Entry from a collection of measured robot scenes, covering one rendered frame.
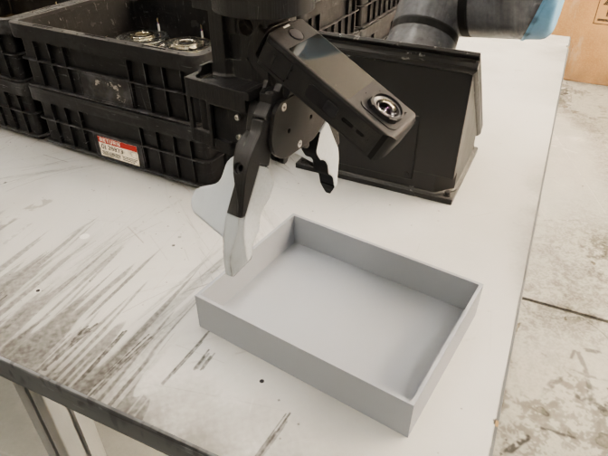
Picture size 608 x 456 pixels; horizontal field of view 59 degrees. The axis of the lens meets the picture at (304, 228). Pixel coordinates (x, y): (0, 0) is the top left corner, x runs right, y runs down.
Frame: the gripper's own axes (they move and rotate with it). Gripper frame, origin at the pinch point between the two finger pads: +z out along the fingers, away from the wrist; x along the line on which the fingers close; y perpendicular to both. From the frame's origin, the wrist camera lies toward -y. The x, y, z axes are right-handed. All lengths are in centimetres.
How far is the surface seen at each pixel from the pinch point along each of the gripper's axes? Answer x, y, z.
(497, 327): -19.2, -16.3, 19.0
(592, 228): -164, -23, 89
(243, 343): 0.2, 6.7, 17.9
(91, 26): -35, 71, 1
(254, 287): -8.5, 12.0, 18.6
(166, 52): -21.6, 36.3, -3.8
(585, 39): -329, 15, 66
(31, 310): 9.7, 32.7, 19.0
